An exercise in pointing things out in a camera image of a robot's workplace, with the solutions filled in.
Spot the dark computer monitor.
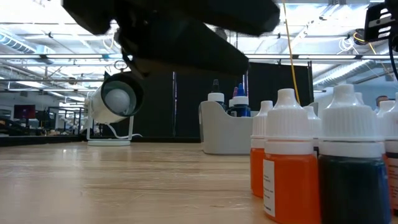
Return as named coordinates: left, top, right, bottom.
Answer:
left=14, top=105, right=37, bottom=119

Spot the white cylindrical spotlight lamp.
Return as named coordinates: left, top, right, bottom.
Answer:
left=85, top=71, right=146, bottom=147

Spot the blue-capped food coloring bottle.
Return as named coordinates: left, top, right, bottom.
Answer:
left=231, top=83, right=252, bottom=118

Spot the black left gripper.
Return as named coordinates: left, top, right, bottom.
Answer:
left=62, top=0, right=280, bottom=77

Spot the hanging yellow cable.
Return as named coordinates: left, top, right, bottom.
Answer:
left=281, top=0, right=301, bottom=105

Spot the purple-capped food coloring bottle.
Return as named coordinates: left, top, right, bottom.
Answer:
left=228, top=86, right=239, bottom=116

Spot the black-capped food coloring bottle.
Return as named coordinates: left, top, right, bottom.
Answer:
left=207, top=78, right=226, bottom=111

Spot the black backdrop panel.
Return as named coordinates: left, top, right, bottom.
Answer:
left=133, top=61, right=313, bottom=139

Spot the person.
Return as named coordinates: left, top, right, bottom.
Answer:
left=374, top=95, right=390, bottom=110

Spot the grey plastic bin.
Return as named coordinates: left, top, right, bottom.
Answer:
left=198, top=100, right=320, bottom=156

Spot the white lamp cable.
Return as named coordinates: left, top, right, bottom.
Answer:
left=105, top=123, right=144, bottom=140

